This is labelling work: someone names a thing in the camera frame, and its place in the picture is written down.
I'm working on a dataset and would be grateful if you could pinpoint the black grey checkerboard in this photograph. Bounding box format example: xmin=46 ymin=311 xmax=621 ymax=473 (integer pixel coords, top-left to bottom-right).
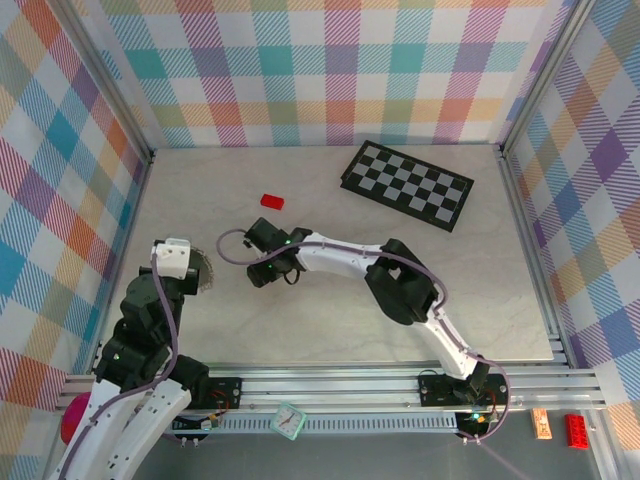
xmin=339 ymin=140 xmax=475 ymax=234

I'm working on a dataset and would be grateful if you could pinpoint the red studded toy brick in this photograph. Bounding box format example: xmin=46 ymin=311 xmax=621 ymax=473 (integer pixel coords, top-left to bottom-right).
xmin=564 ymin=413 xmax=591 ymax=450

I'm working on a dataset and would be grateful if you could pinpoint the perforated grey cable duct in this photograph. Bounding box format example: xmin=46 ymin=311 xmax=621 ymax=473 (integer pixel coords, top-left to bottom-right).
xmin=169 ymin=416 xmax=461 ymax=434

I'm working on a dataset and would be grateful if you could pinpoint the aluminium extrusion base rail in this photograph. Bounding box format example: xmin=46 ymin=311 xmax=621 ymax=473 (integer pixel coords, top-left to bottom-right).
xmin=59 ymin=363 xmax=604 ymax=414

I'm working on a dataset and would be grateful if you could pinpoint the teal square clock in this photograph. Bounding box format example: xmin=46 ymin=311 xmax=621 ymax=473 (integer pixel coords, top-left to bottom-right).
xmin=268 ymin=401 xmax=307 ymax=441

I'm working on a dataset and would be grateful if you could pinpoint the pink round toy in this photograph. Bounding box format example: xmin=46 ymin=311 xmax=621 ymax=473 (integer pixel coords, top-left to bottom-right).
xmin=59 ymin=392 xmax=95 ymax=446

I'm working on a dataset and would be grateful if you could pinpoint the aluminium frame post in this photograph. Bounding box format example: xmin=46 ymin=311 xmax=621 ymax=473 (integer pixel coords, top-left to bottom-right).
xmin=47 ymin=0 xmax=156 ymax=166
xmin=497 ymin=0 xmax=601 ymax=161

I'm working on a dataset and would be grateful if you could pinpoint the small electronics board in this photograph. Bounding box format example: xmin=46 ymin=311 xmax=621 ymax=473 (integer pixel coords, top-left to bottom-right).
xmin=172 ymin=409 xmax=225 ymax=435
xmin=457 ymin=407 xmax=496 ymax=436

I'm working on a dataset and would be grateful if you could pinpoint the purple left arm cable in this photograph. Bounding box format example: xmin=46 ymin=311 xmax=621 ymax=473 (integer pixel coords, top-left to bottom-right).
xmin=49 ymin=249 xmax=201 ymax=480

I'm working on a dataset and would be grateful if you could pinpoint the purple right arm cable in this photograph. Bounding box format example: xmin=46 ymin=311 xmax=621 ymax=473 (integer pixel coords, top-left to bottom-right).
xmin=216 ymin=228 xmax=511 ymax=446

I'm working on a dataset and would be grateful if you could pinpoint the aluminium frame side rail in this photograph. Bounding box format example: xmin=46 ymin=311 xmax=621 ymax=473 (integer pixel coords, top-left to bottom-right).
xmin=87 ymin=149 xmax=156 ymax=371
xmin=497 ymin=149 xmax=576 ymax=361

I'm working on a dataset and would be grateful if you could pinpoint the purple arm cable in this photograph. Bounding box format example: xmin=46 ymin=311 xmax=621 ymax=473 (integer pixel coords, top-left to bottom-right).
xmin=49 ymin=249 xmax=201 ymax=480
xmin=216 ymin=228 xmax=511 ymax=446

